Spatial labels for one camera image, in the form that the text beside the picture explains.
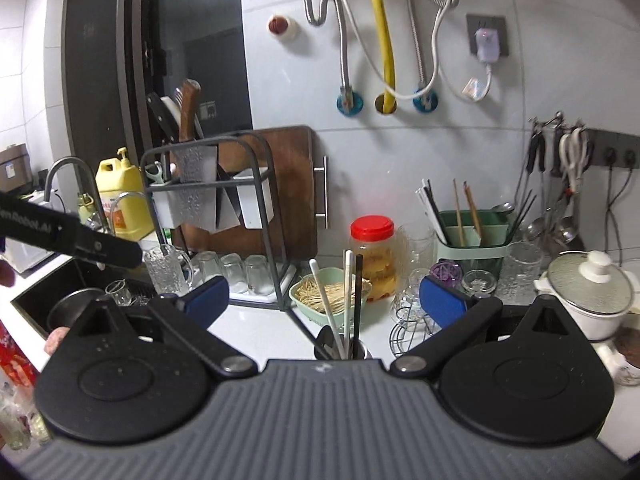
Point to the green plastic basket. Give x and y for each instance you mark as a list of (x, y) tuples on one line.
[(310, 312)]

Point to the set of textured glass mugs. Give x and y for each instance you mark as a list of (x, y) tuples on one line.
[(417, 247)]

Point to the row of hanging steel utensils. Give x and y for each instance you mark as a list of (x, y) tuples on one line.
[(537, 152)]

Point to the small clear glass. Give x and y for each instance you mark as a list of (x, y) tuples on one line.
[(117, 292)]

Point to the grey wall socket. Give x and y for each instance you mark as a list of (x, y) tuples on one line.
[(472, 22)]

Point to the yellow oil bottle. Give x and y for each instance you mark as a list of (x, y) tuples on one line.
[(122, 180)]

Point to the bundle of dried beige strands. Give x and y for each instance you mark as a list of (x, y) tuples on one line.
[(305, 296)]

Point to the steel pot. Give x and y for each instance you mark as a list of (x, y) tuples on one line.
[(70, 305)]

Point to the white electric cooker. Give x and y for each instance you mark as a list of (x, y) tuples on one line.
[(590, 310)]

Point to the textured steel cleaver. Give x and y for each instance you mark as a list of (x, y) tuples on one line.
[(197, 165)]

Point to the dark glass door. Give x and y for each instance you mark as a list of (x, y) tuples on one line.
[(200, 35)]

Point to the small steel faucet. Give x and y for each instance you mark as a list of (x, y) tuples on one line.
[(131, 194)]

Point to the black chopstick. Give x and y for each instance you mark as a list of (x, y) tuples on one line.
[(325, 342)]

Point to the textured glass pitcher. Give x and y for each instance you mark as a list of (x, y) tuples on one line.
[(165, 270)]

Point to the bunch of assorted chopsticks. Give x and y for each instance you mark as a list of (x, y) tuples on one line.
[(458, 210)]

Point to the white paper tag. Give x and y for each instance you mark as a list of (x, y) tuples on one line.
[(472, 87)]

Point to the white drip tray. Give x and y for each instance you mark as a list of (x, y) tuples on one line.
[(260, 299)]

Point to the white ceramic jar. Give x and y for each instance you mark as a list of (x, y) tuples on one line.
[(367, 350)]

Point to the green bottle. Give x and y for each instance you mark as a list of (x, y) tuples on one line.
[(86, 205)]

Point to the purple round plastic piece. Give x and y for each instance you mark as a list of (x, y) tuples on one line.
[(445, 270)]

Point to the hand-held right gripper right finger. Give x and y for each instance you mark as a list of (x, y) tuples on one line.
[(440, 300)]

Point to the white printed cup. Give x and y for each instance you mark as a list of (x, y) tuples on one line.
[(622, 367)]

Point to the white plastic caddy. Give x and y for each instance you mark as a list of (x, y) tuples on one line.
[(255, 205), (167, 210)]

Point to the dark wall rail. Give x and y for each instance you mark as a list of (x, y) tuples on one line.
[(620, 140)]

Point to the dark metal dish rack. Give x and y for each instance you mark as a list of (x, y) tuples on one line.
[(281, 260)]

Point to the cardboard box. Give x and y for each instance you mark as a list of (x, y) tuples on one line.
[(15, 165)]

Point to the red packet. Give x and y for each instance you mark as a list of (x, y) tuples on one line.
[(15, 365)]

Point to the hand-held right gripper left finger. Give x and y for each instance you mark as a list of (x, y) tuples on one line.
[(207, 295)]

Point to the red-lid plastic jar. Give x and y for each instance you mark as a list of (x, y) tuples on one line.
[(372, 230)]

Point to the clear drinking glass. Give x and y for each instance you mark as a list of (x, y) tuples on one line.
[(256, 275), (233, 272), (207, 265)]

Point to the wooden cutting board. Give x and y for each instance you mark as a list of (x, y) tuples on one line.
[(295, 185)]

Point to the grey peeler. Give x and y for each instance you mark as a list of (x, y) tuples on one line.
[(155, 174)]

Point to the white chopstick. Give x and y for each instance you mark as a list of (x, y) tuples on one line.
[(347, 300)]

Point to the green utensil holder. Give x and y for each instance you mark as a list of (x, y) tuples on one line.
[(475, 255)]

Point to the dark kitchen sink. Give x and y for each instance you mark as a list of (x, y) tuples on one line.
[(35, 300)]

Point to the white plug adapter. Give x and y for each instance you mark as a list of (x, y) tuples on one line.
[(485, 42)]

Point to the tall steel faucet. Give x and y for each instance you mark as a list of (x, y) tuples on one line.
[(65, 161)]

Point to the blue wall flange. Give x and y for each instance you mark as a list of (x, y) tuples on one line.
[(427, 107), (350, 107)]

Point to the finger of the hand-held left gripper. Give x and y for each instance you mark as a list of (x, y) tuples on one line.
[(75, 237)]

